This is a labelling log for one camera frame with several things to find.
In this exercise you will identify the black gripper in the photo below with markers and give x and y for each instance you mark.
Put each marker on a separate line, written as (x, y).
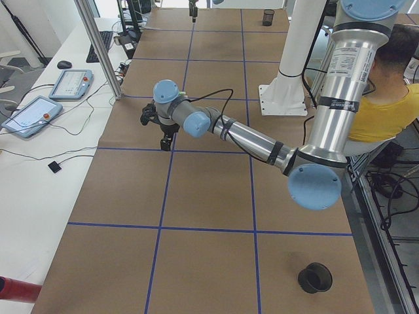
(193, 11)
(168, 129)

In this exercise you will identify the black mesh pen cup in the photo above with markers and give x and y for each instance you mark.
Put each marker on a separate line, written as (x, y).
(268, 16)

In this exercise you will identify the far blue teach pendant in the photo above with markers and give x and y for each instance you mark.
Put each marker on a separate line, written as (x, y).
(71, 85)

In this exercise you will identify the blue teach pendant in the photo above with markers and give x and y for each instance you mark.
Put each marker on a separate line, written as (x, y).
(33, 117)
(71, 85)

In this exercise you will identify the small black square device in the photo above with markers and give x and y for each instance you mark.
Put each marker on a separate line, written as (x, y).
(54, 167)

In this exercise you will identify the black computer mouse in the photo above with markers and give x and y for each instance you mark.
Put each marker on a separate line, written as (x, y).
(64, 64)

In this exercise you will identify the near blue teach pendant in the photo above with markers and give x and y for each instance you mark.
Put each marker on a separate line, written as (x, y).
(33, 117)

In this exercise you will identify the black solid pen cup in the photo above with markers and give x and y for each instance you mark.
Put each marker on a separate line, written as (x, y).
(315, 278)

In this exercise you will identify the red cylinder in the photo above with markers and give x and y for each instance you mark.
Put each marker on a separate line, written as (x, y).
(19, 291)

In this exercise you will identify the person in yellow shirt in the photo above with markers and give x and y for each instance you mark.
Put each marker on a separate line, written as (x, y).
(393, 105)

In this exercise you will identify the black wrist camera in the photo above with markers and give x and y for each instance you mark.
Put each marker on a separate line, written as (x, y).
(149, 114)

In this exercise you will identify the aluminium frame post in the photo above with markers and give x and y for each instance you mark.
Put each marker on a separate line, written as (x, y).
(87, 17)

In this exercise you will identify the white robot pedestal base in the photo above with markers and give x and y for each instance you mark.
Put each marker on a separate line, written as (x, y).
(284, 96)

